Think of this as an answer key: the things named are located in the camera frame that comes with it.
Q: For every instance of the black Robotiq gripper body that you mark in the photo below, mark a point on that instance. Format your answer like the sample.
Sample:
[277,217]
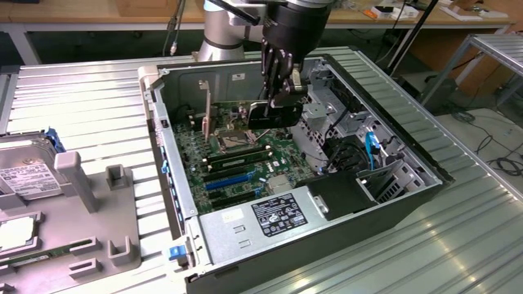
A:
[294,27]

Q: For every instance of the graphics card with black shroud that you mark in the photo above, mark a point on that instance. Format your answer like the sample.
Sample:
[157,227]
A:
[270,119]

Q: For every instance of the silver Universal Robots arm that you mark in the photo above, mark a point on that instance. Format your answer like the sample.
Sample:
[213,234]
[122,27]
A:
[221,33]

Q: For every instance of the silver disk bay cage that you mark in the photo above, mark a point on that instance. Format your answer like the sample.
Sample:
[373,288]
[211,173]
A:
[327,116]

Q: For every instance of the wooden desk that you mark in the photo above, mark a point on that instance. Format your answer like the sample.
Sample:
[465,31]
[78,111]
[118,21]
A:
[351,16]

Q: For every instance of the orange and white box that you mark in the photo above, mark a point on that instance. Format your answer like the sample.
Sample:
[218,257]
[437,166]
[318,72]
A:
[373,13]

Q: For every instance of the green Dell motherboard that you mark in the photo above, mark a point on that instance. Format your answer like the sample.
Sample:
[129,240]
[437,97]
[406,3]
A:
[282,153]

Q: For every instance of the CPU socket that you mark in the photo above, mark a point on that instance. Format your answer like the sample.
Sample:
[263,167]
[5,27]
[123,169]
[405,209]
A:
[235,144]

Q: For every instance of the black slanted pole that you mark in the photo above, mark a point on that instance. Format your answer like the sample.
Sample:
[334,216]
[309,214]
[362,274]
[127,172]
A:
[413,33]

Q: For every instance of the green RAM stick in slot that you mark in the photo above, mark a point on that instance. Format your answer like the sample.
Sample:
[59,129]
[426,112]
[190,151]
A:
[237,160]

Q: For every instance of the silver chipset heatsink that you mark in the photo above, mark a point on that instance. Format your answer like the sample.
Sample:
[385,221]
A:
[279,182]

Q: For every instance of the black box on floor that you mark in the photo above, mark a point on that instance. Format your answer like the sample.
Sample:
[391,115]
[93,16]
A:
[437,92]

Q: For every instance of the black expansion slot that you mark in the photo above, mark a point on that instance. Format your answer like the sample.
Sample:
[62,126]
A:
[233,202]
[231,195]
[225,176]

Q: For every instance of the blue expansion slot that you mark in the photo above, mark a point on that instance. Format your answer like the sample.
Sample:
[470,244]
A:
[227,183]

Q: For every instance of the black plastic air shroud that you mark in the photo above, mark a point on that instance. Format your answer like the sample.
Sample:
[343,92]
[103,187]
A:
[335,196]

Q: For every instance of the flat white package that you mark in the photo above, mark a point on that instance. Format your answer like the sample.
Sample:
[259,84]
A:
[462,13]

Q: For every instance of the silver perforated drive bay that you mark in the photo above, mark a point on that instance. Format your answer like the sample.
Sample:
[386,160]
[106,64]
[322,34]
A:
[393,183]

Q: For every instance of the silver power supply unit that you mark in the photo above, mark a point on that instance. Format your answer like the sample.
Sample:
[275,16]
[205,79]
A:
[229,232]

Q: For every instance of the open black PC case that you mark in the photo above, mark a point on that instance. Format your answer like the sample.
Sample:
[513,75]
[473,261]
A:
[367,239]

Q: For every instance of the blue case latch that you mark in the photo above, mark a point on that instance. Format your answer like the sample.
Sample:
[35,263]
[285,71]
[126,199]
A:
[177,252]

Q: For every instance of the grey parts rack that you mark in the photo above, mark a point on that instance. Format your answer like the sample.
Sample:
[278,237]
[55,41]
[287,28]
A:
[62,220]

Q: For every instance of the CPU with silver lid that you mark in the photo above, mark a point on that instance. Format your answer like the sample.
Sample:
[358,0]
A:
[14,234]

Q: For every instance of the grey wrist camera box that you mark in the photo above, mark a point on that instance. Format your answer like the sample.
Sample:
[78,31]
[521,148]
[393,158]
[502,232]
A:
[241,20]

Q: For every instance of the aluminium frame table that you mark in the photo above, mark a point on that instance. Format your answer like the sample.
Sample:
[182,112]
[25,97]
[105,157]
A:
[502,49]

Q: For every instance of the hard disk with blue rail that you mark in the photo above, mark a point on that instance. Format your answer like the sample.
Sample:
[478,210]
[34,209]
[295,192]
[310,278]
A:
[25,171]

